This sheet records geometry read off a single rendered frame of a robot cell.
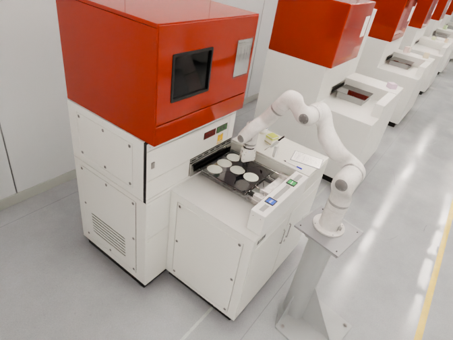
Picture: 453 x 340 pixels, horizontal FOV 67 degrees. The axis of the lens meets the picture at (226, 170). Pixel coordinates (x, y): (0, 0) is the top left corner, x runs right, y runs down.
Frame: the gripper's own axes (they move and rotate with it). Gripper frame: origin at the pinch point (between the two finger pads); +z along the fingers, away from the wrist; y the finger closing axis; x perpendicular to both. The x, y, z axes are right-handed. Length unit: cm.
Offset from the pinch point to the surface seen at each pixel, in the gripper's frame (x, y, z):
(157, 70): -10, -66, -70
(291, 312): -63, 19, 86
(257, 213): -47, -20, -4
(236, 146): 24.1, 6.5, -0.7
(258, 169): -3.6, 9.1, 2.2
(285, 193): -37.8, 5.2, -3.9
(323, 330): -82, 31, 86
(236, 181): -10.9, -11.8, 2.2
